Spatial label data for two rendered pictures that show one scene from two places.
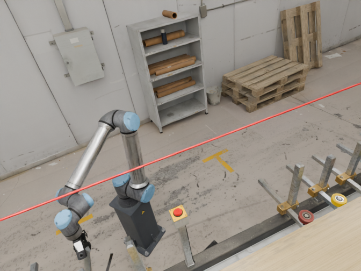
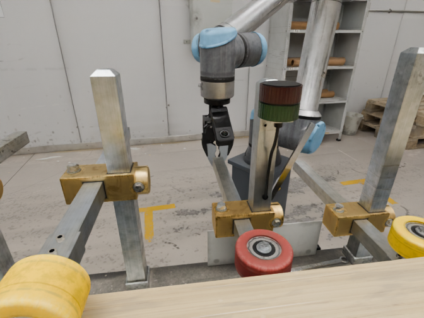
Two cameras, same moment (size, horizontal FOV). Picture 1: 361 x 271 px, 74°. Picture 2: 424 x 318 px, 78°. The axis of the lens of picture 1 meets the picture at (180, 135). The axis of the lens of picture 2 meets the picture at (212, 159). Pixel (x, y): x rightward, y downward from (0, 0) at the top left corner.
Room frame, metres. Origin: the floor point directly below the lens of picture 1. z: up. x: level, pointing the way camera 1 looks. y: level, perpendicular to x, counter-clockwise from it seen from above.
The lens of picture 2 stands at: (0.11, 0.59, 1.17)
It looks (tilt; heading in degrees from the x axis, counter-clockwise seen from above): 25 degrees down; 9
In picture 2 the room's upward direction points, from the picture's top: straight up
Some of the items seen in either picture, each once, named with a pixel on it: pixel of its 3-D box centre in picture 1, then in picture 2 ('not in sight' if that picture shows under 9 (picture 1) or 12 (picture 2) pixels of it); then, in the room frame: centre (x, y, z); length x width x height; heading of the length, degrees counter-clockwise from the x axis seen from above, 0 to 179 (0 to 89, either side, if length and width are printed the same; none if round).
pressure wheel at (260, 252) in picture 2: not in sight; (260, 274); (0.40, 0.56, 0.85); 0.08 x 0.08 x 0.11
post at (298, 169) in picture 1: (293, 191); not in sight; (0.91, -0.63, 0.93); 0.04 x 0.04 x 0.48; 17
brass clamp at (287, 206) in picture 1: (288, 206); not in sight; (0.91, -0.61, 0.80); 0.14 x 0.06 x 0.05; 107
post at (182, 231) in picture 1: (186, 244); not in sight; (0.70, 0.07, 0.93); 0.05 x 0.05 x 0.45; 17
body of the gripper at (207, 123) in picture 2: (78, 237); (216, 118); (0.82, 0.69, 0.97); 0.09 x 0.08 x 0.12; 17
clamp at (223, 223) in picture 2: not in sight; (247, 217); (0.54, 0.58, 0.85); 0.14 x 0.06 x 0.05; 107
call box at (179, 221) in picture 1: (179, 217); not in sight; (0.70, 0.07, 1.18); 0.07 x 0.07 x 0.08; 17
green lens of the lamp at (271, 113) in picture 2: not in sight; (278, 108); (0.51, 0.55, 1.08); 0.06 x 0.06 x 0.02
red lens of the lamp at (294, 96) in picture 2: not in sight; (280, 91); (0.51, 0.55, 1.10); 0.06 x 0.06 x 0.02
